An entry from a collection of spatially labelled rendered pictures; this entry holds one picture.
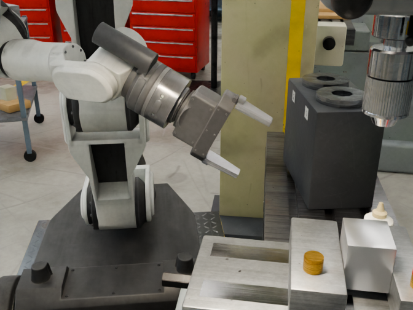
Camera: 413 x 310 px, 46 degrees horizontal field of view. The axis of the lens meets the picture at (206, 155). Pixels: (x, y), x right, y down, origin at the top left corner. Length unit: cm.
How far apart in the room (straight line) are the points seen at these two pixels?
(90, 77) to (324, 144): 40
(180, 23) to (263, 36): 290
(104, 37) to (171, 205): 95
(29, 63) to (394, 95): 59
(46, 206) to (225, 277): 232
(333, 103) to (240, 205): 175
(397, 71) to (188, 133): 36
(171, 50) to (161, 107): 446
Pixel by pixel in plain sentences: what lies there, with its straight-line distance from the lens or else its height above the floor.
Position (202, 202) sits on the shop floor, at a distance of 279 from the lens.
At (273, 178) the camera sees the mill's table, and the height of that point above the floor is 92.
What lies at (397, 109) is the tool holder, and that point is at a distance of 53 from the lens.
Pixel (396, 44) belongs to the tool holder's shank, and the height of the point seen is 127.
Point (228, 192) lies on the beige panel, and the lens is 253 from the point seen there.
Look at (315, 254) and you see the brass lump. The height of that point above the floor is 105.
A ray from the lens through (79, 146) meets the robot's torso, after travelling 119.
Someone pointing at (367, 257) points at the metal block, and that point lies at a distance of 58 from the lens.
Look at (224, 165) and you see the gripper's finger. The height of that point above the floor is 103.
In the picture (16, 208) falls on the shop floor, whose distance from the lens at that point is 293.
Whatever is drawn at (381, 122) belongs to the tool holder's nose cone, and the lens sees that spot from 54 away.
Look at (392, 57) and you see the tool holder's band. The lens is 51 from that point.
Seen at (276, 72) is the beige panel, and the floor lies 81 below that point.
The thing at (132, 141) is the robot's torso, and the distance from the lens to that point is 118.
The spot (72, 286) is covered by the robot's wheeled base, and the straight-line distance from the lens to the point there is 128.
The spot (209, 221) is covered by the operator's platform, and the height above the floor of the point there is 40.
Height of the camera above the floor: 137
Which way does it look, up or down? 24 degrees down
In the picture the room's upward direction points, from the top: straight up
